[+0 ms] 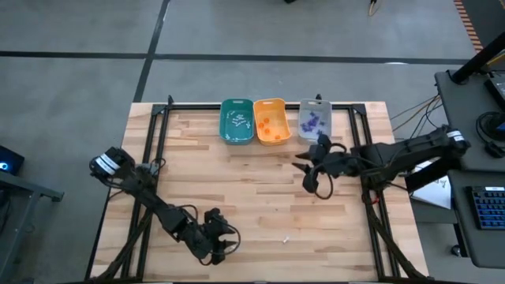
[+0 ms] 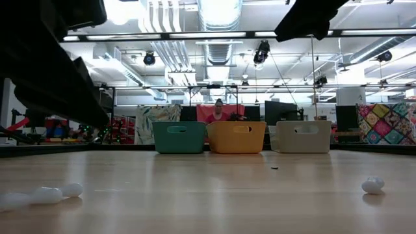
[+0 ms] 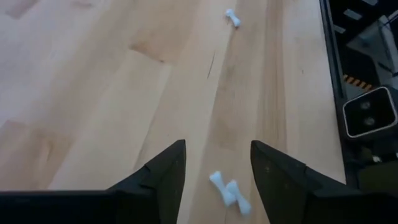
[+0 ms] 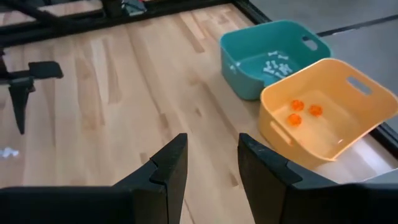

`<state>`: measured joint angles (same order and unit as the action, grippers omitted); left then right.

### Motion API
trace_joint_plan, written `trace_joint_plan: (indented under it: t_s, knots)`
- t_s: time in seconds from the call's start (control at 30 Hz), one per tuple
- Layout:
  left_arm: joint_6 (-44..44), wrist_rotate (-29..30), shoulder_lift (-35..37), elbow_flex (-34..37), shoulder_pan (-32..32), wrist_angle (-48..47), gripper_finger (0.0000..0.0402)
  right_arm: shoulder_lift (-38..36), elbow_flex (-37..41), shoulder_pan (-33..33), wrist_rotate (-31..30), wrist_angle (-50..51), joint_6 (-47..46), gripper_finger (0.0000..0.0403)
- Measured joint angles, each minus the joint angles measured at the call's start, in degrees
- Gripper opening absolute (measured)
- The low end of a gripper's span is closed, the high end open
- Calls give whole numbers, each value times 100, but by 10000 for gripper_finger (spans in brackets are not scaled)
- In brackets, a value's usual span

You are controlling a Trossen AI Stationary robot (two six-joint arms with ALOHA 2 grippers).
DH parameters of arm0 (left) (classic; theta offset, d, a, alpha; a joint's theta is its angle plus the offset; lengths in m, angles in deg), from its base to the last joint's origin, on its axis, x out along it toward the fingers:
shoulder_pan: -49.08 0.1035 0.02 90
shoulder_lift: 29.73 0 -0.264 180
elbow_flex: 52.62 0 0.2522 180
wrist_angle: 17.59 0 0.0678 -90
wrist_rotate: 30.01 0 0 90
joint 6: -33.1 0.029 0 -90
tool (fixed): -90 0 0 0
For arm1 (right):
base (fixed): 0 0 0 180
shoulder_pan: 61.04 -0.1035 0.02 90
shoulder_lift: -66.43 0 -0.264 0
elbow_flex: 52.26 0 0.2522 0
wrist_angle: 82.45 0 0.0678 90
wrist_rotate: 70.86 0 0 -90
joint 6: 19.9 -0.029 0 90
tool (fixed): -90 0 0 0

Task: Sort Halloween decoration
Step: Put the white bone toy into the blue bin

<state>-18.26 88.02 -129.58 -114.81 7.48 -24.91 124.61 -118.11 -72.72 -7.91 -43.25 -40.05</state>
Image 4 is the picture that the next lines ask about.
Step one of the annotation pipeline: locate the light grey plastic bin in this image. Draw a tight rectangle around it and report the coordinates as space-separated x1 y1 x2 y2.
312 132 398 184

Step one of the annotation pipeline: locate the orange plastic pumpkin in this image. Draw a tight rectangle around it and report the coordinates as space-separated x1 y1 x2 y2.
287 113 303 128
308 105 323 118
290 99 305 112

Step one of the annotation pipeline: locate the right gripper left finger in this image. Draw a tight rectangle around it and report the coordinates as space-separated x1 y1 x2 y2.
0 133 189 224

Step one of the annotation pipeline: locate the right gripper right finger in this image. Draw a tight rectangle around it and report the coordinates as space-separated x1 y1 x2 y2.
238 133 398 224

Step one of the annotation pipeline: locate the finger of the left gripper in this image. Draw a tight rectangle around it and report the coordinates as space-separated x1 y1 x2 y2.
8 77 35 135
28 61 65 79

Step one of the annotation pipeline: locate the yellow-orange plastic bin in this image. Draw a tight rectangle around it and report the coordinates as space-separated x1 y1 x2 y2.
258 58 398 170

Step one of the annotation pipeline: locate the teal plastic bin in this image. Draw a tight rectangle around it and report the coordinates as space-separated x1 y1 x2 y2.
219 20 332 101

